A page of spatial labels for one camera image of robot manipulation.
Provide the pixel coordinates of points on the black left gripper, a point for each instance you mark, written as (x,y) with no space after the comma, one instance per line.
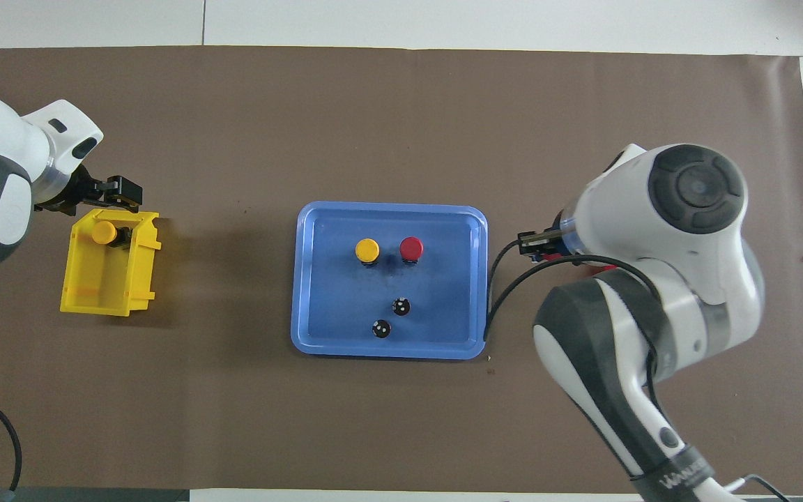
(84,189)

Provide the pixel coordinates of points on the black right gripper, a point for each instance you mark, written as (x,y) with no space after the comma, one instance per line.
(537,244)

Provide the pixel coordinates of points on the yellow push button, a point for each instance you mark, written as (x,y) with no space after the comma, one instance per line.
(367,249)
(103,232)

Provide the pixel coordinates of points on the red push button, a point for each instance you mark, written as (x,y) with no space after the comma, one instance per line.
(411,247)

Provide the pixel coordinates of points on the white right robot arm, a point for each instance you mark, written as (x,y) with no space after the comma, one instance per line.
(687,279)

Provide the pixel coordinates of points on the blue plastic tray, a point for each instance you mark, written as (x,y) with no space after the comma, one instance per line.
(332,307)

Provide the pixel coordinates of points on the red plastic bin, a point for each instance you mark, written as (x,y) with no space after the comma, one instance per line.
(609,266)

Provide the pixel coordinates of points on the yellow plastic bin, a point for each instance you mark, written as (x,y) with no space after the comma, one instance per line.
(95,279)

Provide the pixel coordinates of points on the black cylindrical capacitor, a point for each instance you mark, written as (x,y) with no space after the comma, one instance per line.
(381,329)
(401,306)

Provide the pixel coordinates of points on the brown paper table mat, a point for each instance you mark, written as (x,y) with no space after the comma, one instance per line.
(234,125)

